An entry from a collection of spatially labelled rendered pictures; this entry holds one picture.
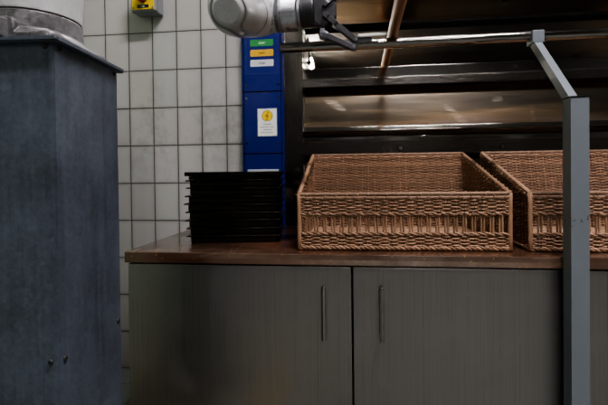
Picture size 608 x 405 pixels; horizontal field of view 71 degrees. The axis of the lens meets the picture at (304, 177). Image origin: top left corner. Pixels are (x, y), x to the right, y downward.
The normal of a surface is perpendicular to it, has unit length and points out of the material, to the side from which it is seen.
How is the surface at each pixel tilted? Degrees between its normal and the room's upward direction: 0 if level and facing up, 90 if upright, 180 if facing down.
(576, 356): 90
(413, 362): 90
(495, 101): 70
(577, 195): 90
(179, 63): 90
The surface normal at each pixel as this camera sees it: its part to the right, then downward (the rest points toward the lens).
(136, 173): -0.12, 0.01
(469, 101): -0.11, -0.33
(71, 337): 1.00, -0.01
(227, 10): -0.07, 0.44
